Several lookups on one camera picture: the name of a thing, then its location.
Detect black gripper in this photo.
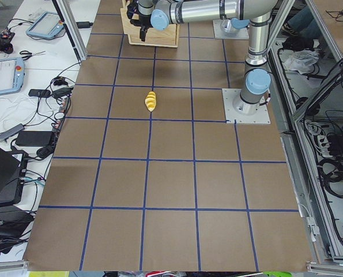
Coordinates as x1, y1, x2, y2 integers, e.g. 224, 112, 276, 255
126, 1, 152, 42

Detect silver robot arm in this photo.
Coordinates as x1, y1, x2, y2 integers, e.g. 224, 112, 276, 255
120, 6, 248, 122

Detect wooden drawer cabinet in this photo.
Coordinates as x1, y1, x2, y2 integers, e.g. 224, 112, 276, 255
120, 1, 180, 48

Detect yellow toy croissant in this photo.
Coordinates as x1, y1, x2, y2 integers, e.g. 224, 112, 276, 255
145, 91, 157, 112

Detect upper blue teach pendant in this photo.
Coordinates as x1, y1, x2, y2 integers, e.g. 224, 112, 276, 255
25, 12, 64, 40

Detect blue teach pendant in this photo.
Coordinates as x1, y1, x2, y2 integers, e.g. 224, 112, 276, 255
0, 57, 25, 95
25, 12, 64, 40

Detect black scissors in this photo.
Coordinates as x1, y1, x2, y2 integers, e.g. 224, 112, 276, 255
19, 50, 46, 61

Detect black phone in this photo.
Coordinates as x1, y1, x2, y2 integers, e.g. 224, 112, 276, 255
28, 89, 51, 98

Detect lower blue teach pendant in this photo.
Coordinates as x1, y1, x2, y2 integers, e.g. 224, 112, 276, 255
0, 57, 25, 95

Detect black power brick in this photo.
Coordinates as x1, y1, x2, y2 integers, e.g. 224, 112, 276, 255
16, 131, 52, 147

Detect grey usb hub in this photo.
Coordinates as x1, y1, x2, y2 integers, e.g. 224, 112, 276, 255
0, 123, 25, 141

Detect white crumpled cloth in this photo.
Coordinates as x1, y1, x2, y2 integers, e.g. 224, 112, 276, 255
283, 50, 319, 74

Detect black laptop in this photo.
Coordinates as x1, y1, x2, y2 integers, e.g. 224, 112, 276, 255
0, 148, 28, 207

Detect aluminium frame post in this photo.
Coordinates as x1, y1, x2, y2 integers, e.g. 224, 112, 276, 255
52, 0, 88, 63

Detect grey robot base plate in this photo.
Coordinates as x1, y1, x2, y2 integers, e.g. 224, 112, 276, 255
222, 88, 271, 125

